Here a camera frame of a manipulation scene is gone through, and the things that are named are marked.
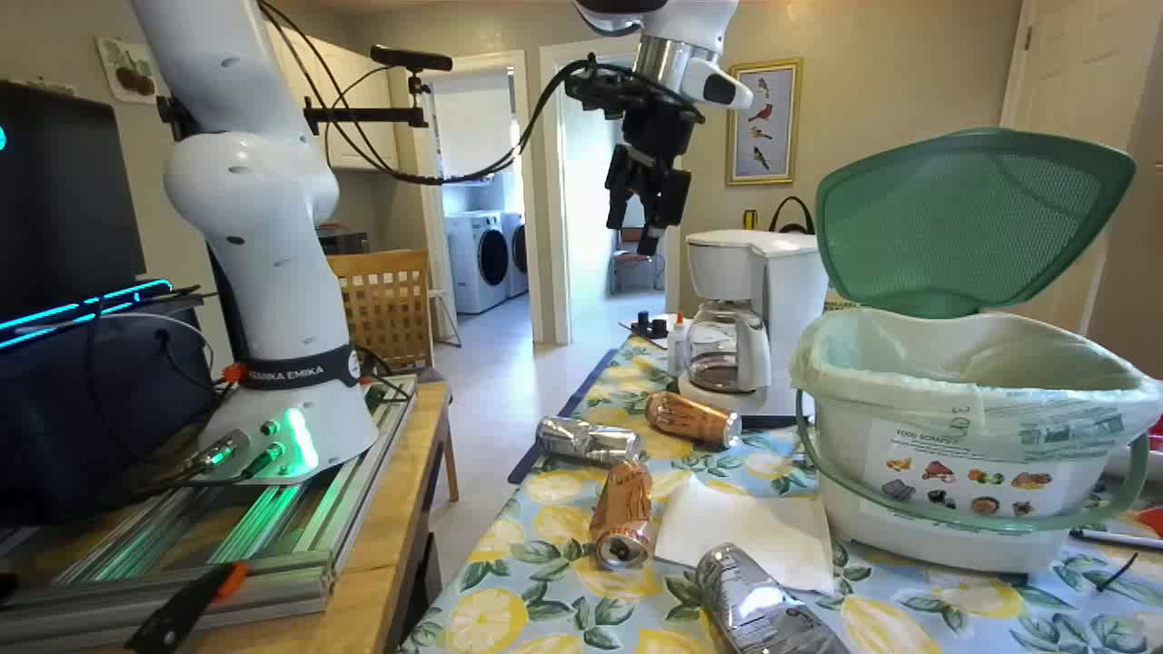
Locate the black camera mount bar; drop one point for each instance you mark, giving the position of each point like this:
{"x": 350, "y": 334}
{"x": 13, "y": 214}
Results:
{"x": 363, "y": 113}

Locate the black pen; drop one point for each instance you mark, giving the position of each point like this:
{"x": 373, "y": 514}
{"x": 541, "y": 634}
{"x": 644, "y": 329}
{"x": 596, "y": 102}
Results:
{"x": 769, "y": 424}

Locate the black tool orange tip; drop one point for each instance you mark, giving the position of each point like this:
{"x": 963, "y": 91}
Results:
{"x": 183, "y": 612}

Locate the black monitor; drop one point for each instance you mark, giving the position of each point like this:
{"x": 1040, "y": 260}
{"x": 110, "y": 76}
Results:
{"x": 66, "y": 194}

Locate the white door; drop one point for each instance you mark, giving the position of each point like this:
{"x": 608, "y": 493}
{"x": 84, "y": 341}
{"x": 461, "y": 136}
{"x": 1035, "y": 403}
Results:
{"x": 1067, "y": 76}

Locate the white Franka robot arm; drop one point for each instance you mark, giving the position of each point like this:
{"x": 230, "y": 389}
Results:
{"x": 254, "y": 194}

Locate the dark blue bag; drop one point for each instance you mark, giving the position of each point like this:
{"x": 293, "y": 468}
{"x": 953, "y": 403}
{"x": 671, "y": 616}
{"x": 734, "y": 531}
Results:
{"x": 97, "y": 421}

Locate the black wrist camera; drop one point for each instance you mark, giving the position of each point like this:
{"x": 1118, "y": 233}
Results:
{"x": 599, "y": 90}

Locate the green bin lid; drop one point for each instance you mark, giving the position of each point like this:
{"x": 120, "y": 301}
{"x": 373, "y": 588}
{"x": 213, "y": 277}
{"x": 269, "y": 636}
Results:
{"x": 969, "y": 219}

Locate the red object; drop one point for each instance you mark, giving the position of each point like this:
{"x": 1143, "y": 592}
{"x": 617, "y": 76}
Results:
{"x": 1148, "y": 523}

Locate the crushed silver can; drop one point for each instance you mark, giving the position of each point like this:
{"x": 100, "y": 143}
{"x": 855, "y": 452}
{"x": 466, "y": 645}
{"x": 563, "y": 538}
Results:
{"x": 585, "y": 441}
{"x": 756, "y": 605}

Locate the framed bird picture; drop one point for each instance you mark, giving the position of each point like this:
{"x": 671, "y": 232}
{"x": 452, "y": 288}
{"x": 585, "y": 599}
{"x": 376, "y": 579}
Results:
{"x": 765, "y": 123}

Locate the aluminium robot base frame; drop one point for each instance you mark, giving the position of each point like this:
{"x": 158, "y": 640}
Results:
{"x": 240, "y": 531}

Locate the white paper towel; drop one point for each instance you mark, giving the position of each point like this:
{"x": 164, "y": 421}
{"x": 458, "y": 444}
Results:
{"x": 751, "y": 529}

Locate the wooden lattice-back chair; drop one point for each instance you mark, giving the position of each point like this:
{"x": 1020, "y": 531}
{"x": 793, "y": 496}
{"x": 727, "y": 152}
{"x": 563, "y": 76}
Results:
{"x": 384, "y": 312}

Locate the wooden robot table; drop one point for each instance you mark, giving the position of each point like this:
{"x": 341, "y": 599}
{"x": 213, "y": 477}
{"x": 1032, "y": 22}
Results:
{"x": 387, "y": 546}

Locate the small black object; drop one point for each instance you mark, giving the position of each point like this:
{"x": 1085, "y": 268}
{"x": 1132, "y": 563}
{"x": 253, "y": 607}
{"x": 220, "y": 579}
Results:
{"x": 650, "y": 326}

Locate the lemon print tablecloth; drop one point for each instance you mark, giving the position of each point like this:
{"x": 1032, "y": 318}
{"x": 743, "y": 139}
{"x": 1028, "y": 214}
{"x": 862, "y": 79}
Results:
{"x": 545, "y": 582}

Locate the white drip coffee maker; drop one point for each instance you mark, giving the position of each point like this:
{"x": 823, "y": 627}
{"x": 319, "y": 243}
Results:
{"x": 765, "y": 277}

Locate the white washing machine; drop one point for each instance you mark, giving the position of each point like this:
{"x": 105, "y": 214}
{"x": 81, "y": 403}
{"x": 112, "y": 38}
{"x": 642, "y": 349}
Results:
{"x": 518, "y": 256}
{"x": 475, "y": 260}

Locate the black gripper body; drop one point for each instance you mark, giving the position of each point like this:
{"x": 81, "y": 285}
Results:
{"x": 654, "y": 139}

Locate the cyan lit keyboard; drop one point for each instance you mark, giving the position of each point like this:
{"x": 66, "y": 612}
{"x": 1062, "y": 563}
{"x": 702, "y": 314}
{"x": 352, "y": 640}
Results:
{"x": 74, "y": 314}

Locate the small fruit wall picture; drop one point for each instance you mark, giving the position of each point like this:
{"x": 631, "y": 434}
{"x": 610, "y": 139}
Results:
{"x": 132, "y": 71}

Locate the white bin green liner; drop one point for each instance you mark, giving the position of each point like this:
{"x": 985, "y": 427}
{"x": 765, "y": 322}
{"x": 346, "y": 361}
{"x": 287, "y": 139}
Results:
{"x": 946, "y": 531}

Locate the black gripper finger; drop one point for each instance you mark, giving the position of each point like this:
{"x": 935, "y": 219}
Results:
{"x": 617, "y": 191}
{"x": 664, "y": 216}

